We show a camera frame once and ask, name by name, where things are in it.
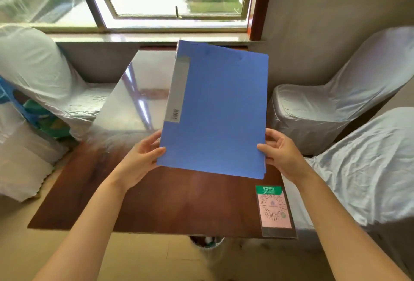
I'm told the person's left forearm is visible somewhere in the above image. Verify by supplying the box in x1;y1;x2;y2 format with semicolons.
32;174;130;281

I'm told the white covered chair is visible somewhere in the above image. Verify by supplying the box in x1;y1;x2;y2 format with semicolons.
282;107;414;278
0;25;118;140
267;26;414;157

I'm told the window frame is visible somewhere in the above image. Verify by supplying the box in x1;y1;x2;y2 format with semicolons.
0;0;277;41

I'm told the pink code sticker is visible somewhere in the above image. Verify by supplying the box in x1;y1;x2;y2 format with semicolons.
256;185;297;239

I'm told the waste bin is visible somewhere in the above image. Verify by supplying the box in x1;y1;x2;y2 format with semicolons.
189;235;226;252

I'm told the person's right forearm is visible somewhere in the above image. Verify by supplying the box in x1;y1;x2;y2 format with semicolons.
295;174;413;281

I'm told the white cloth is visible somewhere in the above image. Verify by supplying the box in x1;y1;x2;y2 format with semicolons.
0;104;69;203

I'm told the wooden table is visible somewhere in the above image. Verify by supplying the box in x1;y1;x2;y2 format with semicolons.
27;46;298;240

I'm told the blue file folder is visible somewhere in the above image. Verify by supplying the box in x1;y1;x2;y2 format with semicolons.
157;40;270;180

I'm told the person's left hand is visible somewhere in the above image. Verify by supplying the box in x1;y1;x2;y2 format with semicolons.
112;130;167;192

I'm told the person's right hand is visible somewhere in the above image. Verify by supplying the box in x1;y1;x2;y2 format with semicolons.
257;128;314;187

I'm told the blue plastic stool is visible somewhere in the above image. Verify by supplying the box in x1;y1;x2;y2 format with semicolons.
0;77;71;139

